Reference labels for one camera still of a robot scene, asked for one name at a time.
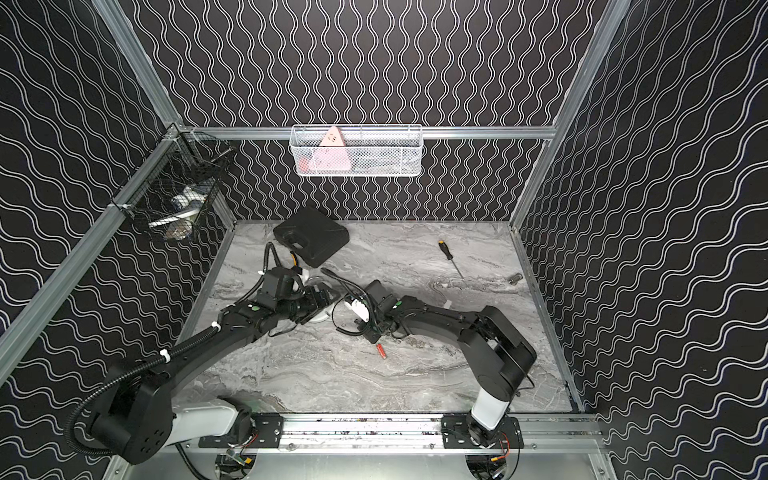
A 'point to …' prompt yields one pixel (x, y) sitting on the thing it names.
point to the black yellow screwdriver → (448, 254)
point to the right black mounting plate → (455, 434)
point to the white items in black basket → (178, 225)
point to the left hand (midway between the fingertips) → (334, 296)
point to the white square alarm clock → (359, 309)
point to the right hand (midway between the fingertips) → (366, 323)
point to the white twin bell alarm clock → (324, 317)
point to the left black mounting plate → (266, 430)
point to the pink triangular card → (332, 154)
